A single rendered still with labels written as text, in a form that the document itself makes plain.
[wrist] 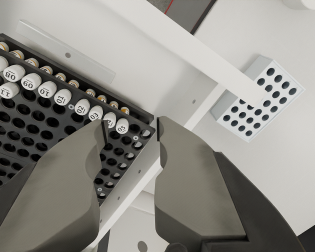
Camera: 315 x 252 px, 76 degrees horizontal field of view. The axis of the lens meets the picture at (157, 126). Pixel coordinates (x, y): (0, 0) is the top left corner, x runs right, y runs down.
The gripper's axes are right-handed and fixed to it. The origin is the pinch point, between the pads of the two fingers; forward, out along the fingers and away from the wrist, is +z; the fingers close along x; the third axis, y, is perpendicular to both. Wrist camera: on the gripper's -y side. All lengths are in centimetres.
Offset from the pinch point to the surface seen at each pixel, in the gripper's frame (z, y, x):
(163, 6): 98, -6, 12
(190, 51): 5.1, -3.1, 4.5
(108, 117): 6.7, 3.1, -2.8
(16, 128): 7.9, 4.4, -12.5
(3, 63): 7.2, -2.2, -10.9
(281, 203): 22, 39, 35
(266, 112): 18.4, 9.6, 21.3
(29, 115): 7.9, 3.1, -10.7
